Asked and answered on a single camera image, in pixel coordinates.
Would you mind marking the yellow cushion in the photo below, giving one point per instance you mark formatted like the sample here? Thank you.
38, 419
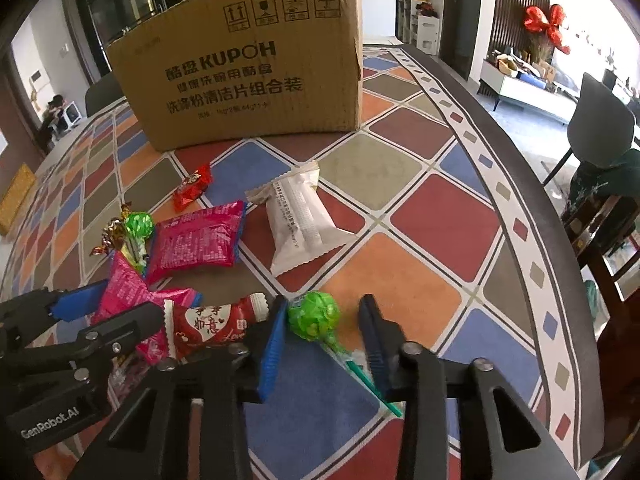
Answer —
17, 197

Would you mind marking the white snack packet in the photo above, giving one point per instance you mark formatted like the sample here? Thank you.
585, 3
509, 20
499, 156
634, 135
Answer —
300, 215

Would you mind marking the white storage drawers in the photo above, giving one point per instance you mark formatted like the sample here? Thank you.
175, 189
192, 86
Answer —
422, 25

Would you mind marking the gold wrapped candy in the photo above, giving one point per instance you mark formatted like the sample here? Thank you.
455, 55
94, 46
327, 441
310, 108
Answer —
114, 235

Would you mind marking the grey chair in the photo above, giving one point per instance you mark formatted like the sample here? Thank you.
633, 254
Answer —
600, 125

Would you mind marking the dark green garment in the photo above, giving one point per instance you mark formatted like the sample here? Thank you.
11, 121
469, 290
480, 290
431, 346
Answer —
615, 175

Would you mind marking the brown cardboard box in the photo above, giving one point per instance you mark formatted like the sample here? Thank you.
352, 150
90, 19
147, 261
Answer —
240, 85

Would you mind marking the red and white candy packet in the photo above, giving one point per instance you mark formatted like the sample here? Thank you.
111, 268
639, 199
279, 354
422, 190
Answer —
210, 327

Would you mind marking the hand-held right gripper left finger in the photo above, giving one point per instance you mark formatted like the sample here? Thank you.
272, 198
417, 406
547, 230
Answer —
272, 350

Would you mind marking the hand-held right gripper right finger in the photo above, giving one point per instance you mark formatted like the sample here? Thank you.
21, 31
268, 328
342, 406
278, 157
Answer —
372, 350

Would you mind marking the white low cabinet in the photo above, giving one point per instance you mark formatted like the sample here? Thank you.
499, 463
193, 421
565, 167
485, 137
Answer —
520, 90

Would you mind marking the dark wooden chair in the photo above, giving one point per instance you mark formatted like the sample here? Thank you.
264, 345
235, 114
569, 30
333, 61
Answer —
595, 240

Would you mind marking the pink snack packet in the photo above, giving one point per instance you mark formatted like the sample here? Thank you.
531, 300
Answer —
195, 240
125, 290

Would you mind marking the small red candy wrapper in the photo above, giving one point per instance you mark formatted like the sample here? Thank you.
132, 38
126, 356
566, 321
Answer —
192, 187

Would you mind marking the colourful checkered table mat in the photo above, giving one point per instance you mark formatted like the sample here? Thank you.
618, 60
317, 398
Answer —
425, 220

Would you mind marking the dark upholstered chair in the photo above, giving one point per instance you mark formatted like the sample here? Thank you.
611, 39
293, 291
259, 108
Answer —
105, 97

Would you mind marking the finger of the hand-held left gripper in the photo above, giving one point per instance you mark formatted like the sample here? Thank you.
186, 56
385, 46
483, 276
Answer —
130, 325
80, 302

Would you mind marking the red bow decoration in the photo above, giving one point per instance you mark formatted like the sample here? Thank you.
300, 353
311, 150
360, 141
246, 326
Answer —
545, 22

